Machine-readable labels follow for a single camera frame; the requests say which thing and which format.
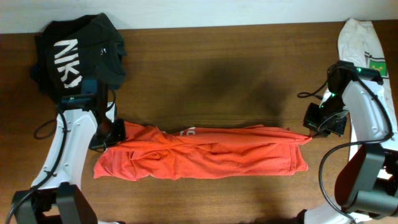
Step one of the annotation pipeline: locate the dark navy folded garment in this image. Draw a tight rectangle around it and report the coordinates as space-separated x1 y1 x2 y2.
29 64 47 94

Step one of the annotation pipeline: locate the red soccer t-shirt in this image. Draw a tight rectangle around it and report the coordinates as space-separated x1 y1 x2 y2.
93 122 312 181

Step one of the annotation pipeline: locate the black Nike t-shirt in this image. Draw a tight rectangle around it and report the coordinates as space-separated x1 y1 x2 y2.
35 13 127 103

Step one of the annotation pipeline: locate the white printed t-shirt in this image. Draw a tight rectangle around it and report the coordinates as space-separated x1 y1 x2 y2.
337 19 397 149

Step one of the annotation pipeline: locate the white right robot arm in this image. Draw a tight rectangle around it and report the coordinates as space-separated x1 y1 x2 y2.
297 60 397 223

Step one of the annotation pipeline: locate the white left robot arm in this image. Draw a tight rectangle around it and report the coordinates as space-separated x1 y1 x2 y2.
6 91 126 224

